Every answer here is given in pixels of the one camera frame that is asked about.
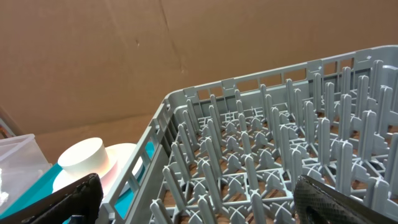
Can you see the teal plastic tray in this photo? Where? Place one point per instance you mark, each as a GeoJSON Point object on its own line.
{"type": "Point", "coordinates": [44, 186]}

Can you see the grey dishwasher rack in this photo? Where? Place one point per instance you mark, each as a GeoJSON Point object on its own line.
{"type": "Point", "coordinates": [233, 150]}

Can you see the pink plate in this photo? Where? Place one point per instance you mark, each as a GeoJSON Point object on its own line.
{"type": "Point", "coordinates": [118, 155]}

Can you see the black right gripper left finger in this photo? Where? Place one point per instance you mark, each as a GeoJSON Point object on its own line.
{"type": "Point", "coordinates": [78, 202]}

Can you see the white paper cup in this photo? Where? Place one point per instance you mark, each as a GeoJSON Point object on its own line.
{"type": "Point", "coordinates": [88, 155]}

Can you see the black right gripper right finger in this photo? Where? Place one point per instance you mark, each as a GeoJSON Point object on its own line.
{"type": "Point", "coordinates": [318, 203]}

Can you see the white napkin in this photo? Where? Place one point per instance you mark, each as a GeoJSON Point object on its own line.
{"type": "Point", "coordinates": [3, 195]}

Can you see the clear plastic bin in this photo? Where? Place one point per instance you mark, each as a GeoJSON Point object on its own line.
{"type": "Point", "coordinates": [22, 164]}

